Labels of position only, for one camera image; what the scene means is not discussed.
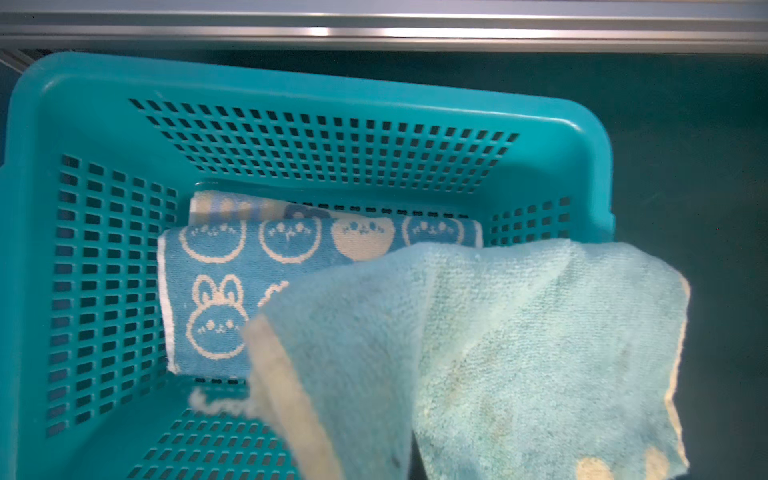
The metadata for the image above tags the blue bunny pattern towel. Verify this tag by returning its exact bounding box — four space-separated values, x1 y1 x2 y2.
157 216 484 379

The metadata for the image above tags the yellow-green towel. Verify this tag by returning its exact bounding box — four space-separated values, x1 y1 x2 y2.
188 238 692 480

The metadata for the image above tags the cream RABBIT lettered towel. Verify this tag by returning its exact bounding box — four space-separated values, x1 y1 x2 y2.
188 190 342 225

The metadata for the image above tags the teal plastic basket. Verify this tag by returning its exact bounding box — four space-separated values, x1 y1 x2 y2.
1 53 615 479

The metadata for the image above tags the horizontal aluminium frame bar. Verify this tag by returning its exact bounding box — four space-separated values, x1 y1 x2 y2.
1 1 767 54

